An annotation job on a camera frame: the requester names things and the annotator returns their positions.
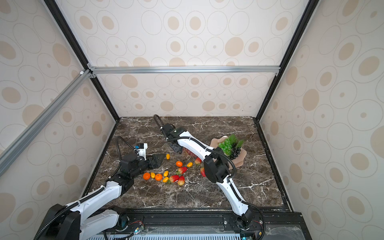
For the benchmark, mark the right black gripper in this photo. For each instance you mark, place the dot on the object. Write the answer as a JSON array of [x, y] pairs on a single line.
[[175, 148]]

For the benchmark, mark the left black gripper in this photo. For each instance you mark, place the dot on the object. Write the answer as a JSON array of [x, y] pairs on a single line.
[[157, 164]]

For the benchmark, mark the fake orange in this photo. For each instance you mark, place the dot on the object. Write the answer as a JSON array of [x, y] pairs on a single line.
[[146, 176], [158, 177], [179, 163]]

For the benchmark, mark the green fake grape bunch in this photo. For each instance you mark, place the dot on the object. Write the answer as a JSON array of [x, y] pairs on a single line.
[[226, 145]]

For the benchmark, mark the black fake grape bunch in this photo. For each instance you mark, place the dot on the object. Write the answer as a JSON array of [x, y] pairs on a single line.
[[235, 151]]

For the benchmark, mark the pink scalloped fruit bowl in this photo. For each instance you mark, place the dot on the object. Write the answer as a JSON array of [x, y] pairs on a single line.
[[239, 161]]

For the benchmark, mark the red fake grape bunch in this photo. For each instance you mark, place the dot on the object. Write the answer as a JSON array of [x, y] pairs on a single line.
[[188, 152]]

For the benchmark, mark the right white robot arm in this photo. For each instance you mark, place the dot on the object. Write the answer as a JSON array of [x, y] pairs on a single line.
[[219, 170]]

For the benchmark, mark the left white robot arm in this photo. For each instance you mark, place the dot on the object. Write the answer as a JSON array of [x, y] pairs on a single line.
[[81, 219]]

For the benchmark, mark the fake strawberry centre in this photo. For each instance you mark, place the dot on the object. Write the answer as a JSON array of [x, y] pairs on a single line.
[[181, 170]]

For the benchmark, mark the fake strawberry by grapes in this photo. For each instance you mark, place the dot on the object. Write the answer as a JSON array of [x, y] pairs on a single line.
[[198, 162]]

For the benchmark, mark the fake strawberry front left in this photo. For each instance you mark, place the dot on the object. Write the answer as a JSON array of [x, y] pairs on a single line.
[[174, 178]]

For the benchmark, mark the fake peach strawberry front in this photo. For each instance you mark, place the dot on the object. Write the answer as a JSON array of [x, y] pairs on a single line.
[[181, 181]]

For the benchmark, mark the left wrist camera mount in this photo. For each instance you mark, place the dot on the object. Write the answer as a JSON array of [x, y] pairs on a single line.
[[140, 149]]

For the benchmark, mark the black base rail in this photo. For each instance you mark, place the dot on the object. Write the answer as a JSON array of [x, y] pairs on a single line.
[[178, 224]]

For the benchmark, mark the horizontal aluminium frame bar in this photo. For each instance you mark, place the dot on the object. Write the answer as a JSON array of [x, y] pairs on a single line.
[[185, 70]]

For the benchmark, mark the slanted aluminium frame bar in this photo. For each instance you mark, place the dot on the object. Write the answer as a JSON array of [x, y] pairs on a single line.
[[28, 135]]

